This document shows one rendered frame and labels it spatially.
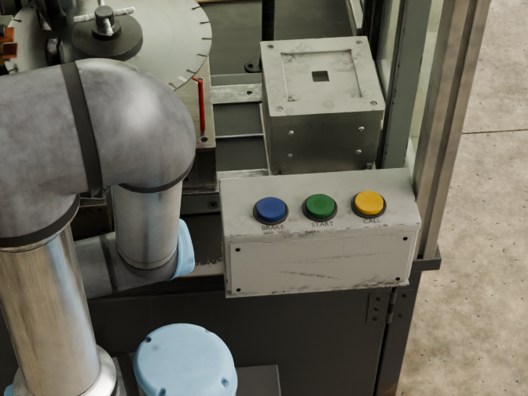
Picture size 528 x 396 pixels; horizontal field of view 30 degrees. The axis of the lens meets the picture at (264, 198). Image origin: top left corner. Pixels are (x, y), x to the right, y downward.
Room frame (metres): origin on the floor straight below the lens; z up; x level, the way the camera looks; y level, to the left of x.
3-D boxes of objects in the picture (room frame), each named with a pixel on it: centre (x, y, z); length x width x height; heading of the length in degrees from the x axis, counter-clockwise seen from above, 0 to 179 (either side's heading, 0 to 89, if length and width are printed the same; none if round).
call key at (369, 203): (0.92, -0.15, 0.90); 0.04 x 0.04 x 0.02
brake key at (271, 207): (0.91, -0.01, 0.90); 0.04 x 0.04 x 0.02
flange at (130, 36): (1.22, 0.25, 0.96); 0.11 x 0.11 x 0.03
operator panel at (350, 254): (0.93, -0.08, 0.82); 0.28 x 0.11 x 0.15; 96
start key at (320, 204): (0.91, -0.08, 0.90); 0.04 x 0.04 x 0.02
